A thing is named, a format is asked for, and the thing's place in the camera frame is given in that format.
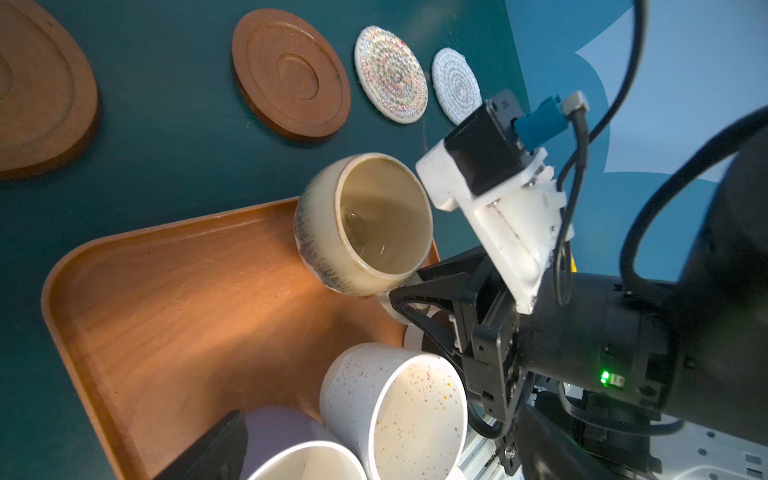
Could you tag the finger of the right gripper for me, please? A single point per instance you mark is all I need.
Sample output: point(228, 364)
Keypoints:
point(440, 284)
point(467, 318)

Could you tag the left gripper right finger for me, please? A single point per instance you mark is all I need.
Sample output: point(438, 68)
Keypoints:
point(547, 453)

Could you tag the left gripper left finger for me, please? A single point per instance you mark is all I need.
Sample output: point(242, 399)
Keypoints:
point(218, 454)

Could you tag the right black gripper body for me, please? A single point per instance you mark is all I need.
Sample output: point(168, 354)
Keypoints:
point(603, 340)

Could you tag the purple mug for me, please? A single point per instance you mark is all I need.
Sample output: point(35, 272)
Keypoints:
point(284, 443)

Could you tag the beige ceramic mug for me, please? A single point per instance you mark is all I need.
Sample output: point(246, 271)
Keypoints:
point(363, 226)

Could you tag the grey woven coaster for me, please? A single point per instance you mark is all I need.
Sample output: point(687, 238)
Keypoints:
point(455, 85)

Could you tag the multicolour woven coaster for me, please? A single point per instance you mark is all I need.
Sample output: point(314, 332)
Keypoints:
point(390, 75)

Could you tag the dark wooden coaster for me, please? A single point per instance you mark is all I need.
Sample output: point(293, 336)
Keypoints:
point(50, 106)
point(290, 76)

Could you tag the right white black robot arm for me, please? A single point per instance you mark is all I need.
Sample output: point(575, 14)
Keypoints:
point(695, 349)

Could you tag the black mug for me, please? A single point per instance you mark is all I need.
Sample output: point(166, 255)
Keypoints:
point(417, 339)

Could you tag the white speckled mug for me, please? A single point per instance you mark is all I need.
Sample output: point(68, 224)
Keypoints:
point(403, 413)

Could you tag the orange wooden tray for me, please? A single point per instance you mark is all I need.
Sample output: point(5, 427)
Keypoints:
point(164, 330)

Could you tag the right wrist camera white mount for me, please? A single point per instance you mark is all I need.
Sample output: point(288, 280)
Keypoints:
point(492, 168)

